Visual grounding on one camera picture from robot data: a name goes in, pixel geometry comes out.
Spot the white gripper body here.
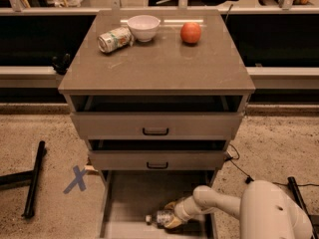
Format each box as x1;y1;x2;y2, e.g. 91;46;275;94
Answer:
174;196;199;221

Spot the clear plastic water bottle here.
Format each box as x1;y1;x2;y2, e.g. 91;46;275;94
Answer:
146;210;174;228

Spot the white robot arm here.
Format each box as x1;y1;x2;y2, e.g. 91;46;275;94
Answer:
164;180;312;239

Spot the bottom grey drawer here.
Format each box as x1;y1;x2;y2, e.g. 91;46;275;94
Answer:
97;170;216;239

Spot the grey drawer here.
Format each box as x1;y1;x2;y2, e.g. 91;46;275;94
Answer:
70;95;245;140
97;170;216;239
88;139;226;170

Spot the middle grey drawer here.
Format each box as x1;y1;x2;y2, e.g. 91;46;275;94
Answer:
88;139;226;170

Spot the grey drawer cabinet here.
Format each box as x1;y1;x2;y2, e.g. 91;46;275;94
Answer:
58;9;256;239

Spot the top grey drawer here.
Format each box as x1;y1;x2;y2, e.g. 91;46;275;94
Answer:
70;95;245;140

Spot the blue tape cross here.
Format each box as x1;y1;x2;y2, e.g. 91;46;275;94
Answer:
63;165;86;194

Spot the black right stand leg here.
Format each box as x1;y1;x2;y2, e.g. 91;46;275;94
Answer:
287;176;319;239

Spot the black stand leg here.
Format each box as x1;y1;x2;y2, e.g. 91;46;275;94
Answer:
287;176;319;239
0;140;46;219

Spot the black left stand leg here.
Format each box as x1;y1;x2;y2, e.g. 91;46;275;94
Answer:
0;140;46;219

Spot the orange round fruit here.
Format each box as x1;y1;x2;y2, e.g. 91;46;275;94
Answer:
180;22;201;44

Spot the green white soda can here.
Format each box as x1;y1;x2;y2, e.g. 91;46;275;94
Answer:
97;27;134;54

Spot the white bowl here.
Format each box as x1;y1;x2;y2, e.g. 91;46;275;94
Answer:
128;15;160;42

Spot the black middle drawer handle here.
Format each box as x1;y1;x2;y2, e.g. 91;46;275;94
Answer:
147;162;168;169

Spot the black drawer handle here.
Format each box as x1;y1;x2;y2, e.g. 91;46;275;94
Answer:
147;162;168;169
142;127;169;136

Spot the black floor cable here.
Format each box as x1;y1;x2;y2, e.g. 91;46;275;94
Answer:
225;143;319;188

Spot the black top drawer handle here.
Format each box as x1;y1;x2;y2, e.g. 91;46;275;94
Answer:
142;127;169;136

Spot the black clamp on rail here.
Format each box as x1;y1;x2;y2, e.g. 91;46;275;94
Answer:
52;54;71;75

